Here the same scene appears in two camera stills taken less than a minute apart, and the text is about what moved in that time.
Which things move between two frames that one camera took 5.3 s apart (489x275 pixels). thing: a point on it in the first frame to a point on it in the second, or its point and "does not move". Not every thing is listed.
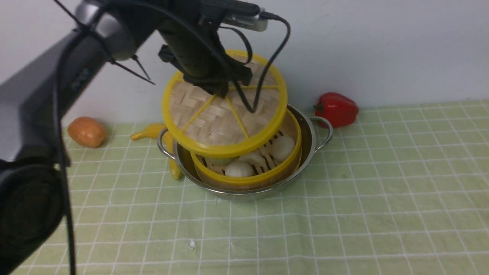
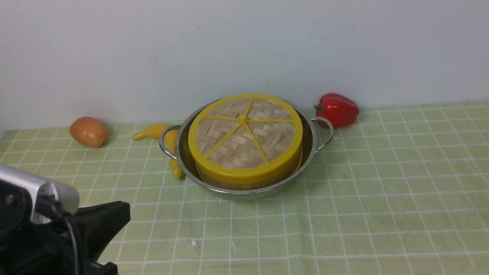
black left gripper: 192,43 to 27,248
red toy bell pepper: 340,110 does not move
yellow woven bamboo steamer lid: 227,127 to 245,138
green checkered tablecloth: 404,190 does not move
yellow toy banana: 152,132 does not move
